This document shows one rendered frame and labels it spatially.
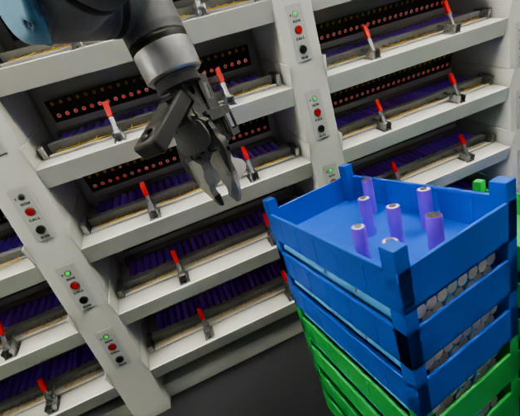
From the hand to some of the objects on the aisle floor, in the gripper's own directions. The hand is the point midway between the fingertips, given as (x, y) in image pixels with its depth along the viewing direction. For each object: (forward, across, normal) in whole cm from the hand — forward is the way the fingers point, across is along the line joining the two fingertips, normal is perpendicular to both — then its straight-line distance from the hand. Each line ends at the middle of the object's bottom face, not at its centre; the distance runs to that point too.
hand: (224, 198), depth 51 cm
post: (+60, +10, -45) cm, 76 cm away
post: (+53, +58, +6) cm, 78 cm away
